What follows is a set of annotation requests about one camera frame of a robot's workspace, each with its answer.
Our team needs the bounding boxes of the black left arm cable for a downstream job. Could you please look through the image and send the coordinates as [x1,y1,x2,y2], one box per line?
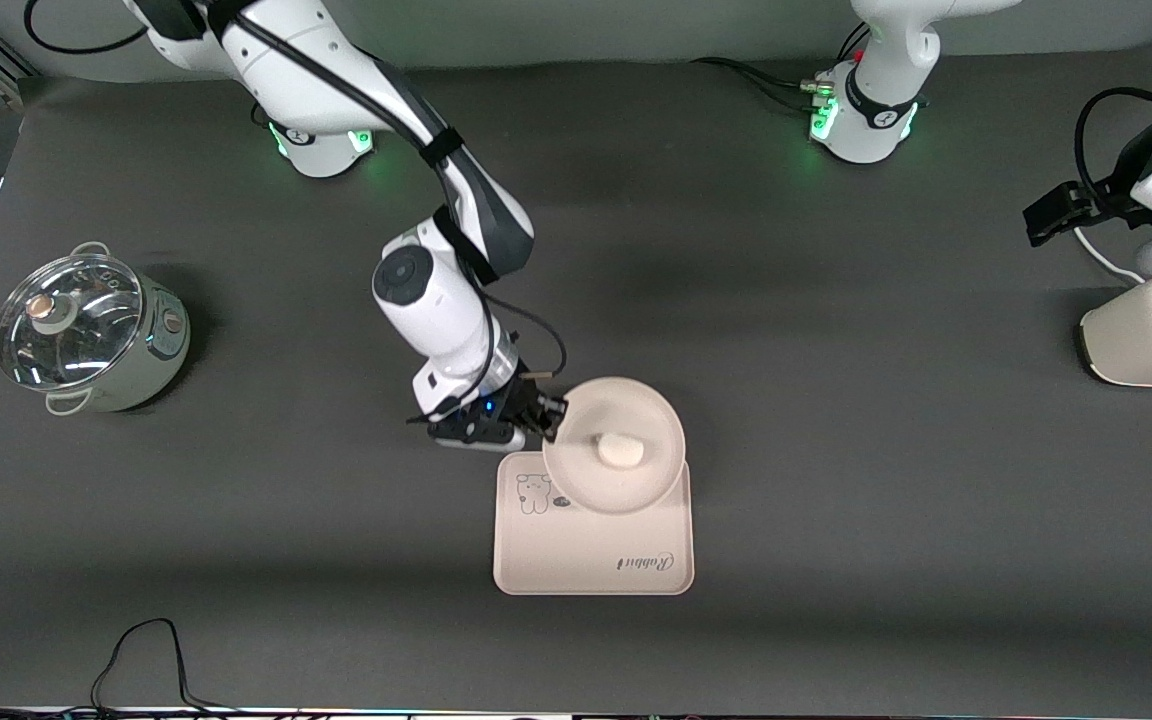
[1076,86,1152,216]

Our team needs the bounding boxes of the white toaster power cable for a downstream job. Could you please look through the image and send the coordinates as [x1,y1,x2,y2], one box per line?
[1074,225,1152,285]

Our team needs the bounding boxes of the round cream plate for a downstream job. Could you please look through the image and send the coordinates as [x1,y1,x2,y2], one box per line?
[542,377,687,516]

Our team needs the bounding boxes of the cream toaster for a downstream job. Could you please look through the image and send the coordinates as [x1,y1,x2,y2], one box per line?
[1079,272,1152,388]

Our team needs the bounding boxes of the pale green electric pot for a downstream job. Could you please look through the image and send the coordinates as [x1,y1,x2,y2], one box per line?
[0,240,192,416]

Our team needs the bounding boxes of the white steamed bun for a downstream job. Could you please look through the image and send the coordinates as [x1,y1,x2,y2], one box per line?
[597,433,645,468]

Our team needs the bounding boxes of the glass pot lid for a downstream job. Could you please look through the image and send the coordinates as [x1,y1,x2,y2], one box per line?
[0,253,145,391]

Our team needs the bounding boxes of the cream tray with bear print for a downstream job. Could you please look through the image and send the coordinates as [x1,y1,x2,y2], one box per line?
[493,450,695,597]

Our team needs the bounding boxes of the black left arm base cables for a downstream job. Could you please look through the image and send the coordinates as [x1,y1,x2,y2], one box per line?
[691,22,872,113]

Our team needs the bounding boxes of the black cable loop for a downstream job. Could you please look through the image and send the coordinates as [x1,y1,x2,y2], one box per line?
[91,618,237,713]

